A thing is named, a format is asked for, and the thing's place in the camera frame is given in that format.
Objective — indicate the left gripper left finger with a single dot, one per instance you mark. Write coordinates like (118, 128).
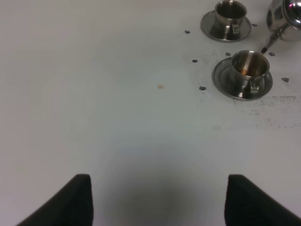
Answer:
(70, 206)

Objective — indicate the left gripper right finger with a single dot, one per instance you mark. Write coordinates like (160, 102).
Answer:
(247, 205)

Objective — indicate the stainless steel teapot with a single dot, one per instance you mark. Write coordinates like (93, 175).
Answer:
(283, 21)

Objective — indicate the near stainless steel teacup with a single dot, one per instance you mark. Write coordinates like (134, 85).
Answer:
(247, 71)

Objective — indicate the stainless steel teacup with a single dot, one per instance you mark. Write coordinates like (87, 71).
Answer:
(229, 16)
(247, 71)

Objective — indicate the far stainless steel teacup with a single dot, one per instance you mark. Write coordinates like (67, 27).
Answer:
(229, 16)

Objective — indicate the near steel saucer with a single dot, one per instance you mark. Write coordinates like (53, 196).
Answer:
(221, 80)

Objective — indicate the steel saucer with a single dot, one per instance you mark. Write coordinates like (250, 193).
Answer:
(221, 80)
(209, 26)

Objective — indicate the far steel saucer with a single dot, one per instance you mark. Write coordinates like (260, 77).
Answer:
(209, 26)

